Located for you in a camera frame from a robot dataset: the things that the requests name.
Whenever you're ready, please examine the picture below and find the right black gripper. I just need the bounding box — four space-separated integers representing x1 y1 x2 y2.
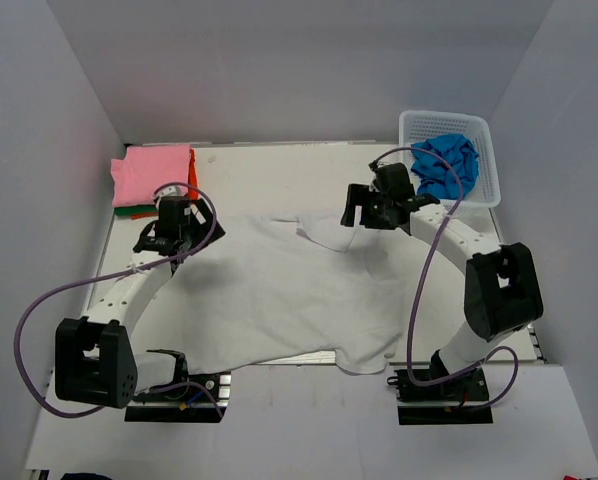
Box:
341 184 397 231

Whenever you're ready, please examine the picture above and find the folded green t shirt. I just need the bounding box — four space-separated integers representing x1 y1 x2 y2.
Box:
114 204 158 219

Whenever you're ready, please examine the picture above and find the white plastic basket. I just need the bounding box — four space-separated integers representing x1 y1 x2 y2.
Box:
399 110 501 217

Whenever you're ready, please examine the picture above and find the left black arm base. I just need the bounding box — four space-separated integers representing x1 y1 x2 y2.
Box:
124 371 232 424

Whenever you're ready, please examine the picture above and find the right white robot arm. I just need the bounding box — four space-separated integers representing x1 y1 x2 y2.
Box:
341 163 544 399

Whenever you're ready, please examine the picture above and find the folded pink t shirt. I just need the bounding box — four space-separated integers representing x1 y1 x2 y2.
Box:
110 144 191 208

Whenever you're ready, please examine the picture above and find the white t shirt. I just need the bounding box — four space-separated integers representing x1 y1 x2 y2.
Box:
168 213 418 377

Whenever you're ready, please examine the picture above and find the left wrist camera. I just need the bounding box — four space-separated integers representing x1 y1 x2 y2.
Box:
153 185 187 202

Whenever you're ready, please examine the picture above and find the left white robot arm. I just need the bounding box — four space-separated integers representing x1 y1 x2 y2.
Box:
55 196 225 409

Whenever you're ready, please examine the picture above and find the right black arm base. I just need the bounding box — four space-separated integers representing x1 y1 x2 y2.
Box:
386 369 493 426

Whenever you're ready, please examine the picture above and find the blue t shirt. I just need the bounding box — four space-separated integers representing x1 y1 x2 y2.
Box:
411 134 479 200

